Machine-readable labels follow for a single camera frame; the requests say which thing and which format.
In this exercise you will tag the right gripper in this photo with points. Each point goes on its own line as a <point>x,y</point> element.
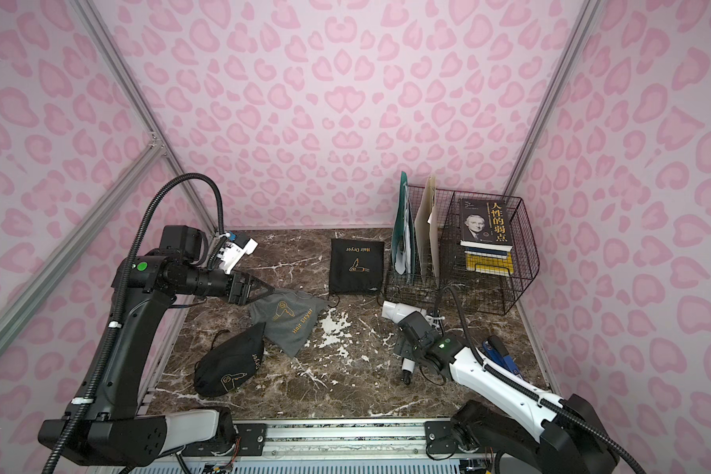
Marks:
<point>408,347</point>

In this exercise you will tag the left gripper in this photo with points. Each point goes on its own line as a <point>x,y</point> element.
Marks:
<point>237,287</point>

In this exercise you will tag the white hair dryer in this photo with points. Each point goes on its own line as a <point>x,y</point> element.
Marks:
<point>398,313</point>

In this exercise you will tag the grey hair dryer pouch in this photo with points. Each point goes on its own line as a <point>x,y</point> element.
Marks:
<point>290,317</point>

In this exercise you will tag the black pouch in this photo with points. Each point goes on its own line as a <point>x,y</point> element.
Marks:
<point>356,266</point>
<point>227,366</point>

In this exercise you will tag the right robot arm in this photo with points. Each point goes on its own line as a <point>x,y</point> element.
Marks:
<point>539,428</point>

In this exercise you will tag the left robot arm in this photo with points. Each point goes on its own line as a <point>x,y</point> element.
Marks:
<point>101,425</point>

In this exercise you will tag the blue stapler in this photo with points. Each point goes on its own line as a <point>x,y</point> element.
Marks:
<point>495,349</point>

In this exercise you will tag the yellow striped book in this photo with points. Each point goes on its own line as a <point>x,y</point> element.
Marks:
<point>491,262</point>

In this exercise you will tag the black portrait book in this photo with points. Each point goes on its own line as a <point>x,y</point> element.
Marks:
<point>484,224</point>

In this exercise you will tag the black wire basket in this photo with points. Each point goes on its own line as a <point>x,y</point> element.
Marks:
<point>481,293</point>

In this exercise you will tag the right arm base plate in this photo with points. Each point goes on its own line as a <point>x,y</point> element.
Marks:
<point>445,440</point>

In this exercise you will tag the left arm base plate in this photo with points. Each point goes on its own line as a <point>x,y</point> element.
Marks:
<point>245,439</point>

